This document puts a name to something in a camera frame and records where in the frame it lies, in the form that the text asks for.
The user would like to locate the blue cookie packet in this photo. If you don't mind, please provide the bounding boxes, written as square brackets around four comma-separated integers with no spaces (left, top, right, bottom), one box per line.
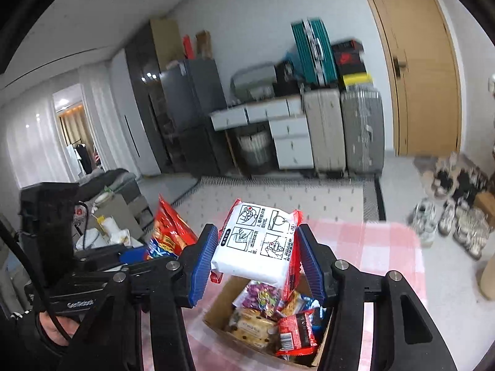
[299,296,327,333]

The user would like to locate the black printed bag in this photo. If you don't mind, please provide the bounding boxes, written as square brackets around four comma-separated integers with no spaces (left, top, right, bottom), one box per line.
[274,60,300,86]

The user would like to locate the large purple snack packet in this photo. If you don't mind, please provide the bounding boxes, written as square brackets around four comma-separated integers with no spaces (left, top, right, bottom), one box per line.
[234,280,287,312]

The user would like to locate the pink checked tablecloth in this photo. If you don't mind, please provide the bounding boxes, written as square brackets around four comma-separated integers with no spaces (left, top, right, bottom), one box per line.
[139,218,428,371]

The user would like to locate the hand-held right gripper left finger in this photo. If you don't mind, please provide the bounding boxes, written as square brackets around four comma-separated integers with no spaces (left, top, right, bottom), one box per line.
[58,222,221,371]

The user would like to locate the beige bread packet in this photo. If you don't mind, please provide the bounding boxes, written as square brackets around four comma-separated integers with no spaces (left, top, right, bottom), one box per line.
[226,307,279,350]

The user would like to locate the dark glossy wardrobe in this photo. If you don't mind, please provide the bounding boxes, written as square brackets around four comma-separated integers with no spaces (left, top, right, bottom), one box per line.
[124,21,182,174]

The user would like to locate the clothes rack with garments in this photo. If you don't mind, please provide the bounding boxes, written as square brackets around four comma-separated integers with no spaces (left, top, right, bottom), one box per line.
[66,142,105,176]

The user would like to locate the white drawer dresser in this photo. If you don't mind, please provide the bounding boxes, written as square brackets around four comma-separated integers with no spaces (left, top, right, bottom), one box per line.
[210,96,315,171]

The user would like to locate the brown paper bag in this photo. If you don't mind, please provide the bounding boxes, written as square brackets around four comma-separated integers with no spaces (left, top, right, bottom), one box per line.
[195,30,213,59]

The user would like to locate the silver suitcase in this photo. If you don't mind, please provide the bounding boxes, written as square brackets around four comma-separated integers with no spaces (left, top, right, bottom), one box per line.
[340,85,385,178]

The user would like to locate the wooden door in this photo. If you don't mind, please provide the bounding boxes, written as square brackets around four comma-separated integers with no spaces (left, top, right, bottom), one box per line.
[354,0,463,159]

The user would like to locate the small cardboard carton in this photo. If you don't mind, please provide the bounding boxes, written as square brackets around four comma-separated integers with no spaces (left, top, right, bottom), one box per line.
[474,191,495,217]

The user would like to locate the teal suitcase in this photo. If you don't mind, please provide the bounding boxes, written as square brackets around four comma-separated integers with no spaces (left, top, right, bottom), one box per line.
[291,17,339,87]

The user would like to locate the dark red chocolate packet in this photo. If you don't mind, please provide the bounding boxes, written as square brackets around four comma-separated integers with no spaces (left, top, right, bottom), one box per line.
[275,311,320,356]

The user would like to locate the white instant noodle packet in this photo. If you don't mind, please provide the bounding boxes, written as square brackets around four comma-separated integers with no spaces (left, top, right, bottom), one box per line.
[209,199,304,302]

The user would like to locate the oval mirror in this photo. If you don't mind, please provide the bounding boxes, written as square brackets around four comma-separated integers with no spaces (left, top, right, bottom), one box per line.
[230,64,277,101]

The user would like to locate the red cone snack bag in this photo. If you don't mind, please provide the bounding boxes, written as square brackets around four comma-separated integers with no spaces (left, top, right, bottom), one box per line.
[145,195,200,259]

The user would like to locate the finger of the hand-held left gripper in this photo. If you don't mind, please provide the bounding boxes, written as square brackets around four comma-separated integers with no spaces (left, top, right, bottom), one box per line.
[77,247,155,272]

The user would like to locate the person's left hand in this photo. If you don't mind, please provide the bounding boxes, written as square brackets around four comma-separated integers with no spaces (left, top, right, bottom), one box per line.
[37,309,84,350]

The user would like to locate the red and black shoe box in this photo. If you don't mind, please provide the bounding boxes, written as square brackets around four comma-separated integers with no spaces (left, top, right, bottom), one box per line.
[332,40,366,67]

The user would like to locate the grey refrigerator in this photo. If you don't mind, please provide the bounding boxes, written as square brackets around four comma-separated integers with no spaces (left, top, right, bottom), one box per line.
[159,59,229,167]

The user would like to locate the cream trash bin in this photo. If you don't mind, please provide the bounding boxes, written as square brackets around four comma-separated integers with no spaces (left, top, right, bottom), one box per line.
[477,257,495,300]

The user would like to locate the white dotted rug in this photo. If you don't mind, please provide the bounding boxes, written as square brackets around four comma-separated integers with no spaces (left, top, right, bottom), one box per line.
[170,176,387,225]

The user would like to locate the beige suitcase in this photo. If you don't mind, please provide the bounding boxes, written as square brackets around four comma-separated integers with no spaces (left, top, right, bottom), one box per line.
[302,87,348,178]

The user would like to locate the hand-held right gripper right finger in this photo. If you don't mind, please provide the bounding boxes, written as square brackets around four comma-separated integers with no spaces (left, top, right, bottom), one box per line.
[295,222,459,371]

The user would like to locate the brown cardboard box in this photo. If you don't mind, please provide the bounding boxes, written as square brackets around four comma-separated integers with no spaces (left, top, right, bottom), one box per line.
[203,274,335,369]

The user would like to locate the pile of loose shoes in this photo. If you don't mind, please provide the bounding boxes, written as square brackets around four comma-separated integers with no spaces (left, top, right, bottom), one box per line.
[410,152,495,259]

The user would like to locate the woven laundry basket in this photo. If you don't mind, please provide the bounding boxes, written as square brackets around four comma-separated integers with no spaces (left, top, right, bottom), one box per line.
[236,127,273,167]

